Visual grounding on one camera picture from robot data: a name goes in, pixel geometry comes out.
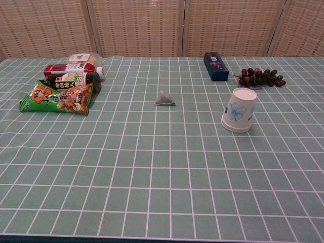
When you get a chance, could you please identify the white paper cup blue flower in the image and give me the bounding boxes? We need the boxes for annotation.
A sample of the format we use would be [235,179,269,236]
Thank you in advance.
[221,87,258,131]

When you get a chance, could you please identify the dark blue rectangular box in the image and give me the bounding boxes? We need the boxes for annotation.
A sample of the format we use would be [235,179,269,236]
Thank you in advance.
[204,52,230,82]

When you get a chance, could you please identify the clear cookie pack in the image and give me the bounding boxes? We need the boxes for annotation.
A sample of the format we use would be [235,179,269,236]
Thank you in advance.
[68,52,103,68]

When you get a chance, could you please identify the green orange snack bag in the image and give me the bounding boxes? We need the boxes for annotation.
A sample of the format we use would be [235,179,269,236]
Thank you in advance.
[19,79,95,116]

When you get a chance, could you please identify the dark sauce bottle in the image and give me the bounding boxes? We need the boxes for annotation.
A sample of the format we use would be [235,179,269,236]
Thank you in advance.
[44,71,102,94]

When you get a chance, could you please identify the woven bamboo screen panel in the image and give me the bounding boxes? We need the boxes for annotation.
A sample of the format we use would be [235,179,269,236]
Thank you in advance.
[268,0,324,57]
[86,0,189,58]
[0,0,98,61]
[182,0,292,58]

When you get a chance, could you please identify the dark red grape bunch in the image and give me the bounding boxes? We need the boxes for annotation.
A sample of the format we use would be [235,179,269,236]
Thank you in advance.
[233,67,287,90]

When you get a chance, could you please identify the red white label bottle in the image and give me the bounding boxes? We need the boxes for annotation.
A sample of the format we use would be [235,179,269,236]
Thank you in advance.
[44,63,106,82]

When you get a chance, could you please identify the green grid tablecloth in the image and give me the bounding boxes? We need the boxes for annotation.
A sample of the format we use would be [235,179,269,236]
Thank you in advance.
[0,55,324,243]

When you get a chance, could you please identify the grey pyramid tea bag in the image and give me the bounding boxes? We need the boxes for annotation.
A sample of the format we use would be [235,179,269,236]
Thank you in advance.
[154,89,177,106]

